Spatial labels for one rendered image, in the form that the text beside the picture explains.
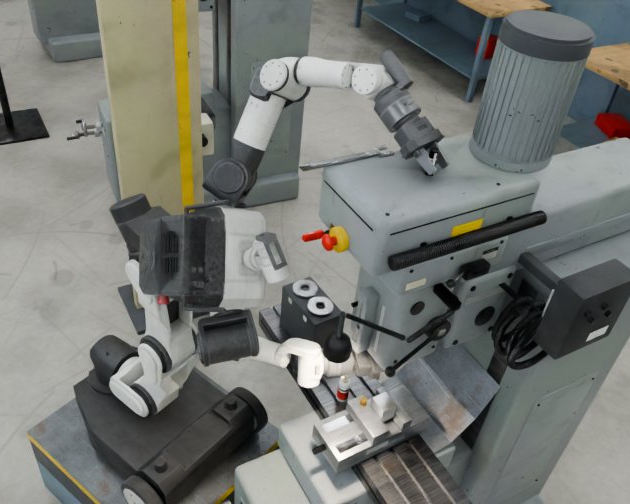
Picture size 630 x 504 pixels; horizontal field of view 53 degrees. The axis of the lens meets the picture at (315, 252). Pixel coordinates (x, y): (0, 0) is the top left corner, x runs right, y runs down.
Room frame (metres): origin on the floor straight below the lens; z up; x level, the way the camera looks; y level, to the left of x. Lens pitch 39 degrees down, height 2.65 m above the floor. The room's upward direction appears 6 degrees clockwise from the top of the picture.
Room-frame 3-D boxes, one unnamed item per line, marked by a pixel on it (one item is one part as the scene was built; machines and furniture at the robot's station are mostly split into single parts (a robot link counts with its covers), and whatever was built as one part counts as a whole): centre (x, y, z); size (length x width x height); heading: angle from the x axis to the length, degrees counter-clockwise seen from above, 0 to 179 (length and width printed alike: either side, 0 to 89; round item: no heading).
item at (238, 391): (1.60, 0.21, 0.50); 0.20 x 0.05 x 0.20; 56
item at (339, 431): (1.24, -0.24, 0.99); 0.35 x 0.15 x 0.11; 124
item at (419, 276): (1.31, -0.28, 1.68); 0.34 x 0.24 x 0.10; 123
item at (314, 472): (1.29, -0.24, 0.79); 0.50 x 0.35 x 0.12; 123
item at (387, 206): (1.30, -0.26, 1.81); 0.47 x 0.26 x 0.16; 123
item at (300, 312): (1.63, -0.01, 1.03); 0.22 x 0.12 x 0.20; 36
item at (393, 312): (1.29, -0.25, 1.47); 0.21 x 0.19 x 0.32; 33
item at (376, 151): (1.30, -0.05, 1.89); 0.24 x 0.04 x 0.01; 122
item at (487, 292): (1.39, -0.41, 1.47); 0.24 x 0.19 x 0.26; 33
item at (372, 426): (1.22, -0.22, 1.02); 0.15 x 0.06 x 0.04; 34
